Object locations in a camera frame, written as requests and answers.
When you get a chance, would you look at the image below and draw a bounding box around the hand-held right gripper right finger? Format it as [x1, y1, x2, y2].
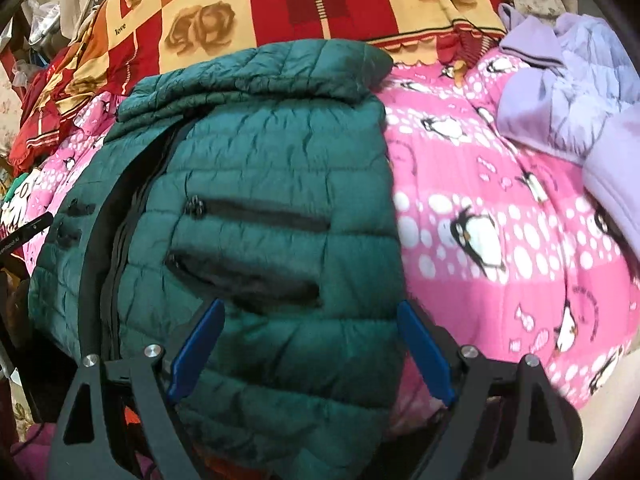
[396, 300, 583, 480]

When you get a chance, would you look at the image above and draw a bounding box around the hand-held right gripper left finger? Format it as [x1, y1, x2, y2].
[47, 298, 226, 480]

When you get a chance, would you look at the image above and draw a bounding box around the green puffer jacket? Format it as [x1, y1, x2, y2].
[27, 40, 408, 480]

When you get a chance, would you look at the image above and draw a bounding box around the pink penguin print blanket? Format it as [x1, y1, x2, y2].
[22, 50, 640, 411]

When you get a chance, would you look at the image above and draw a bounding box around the clear plastic bag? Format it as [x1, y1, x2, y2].
[19, 0, 67, 47]

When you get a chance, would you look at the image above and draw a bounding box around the lavender puffer jacket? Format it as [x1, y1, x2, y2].
[547, 12, 640, 161]

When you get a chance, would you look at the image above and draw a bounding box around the lavender fleece garment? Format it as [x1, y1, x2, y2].
[497, 2, 640, 241]

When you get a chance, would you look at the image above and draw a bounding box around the red orange rose print quilt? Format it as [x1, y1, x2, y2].
[7, 0, 511, 171]

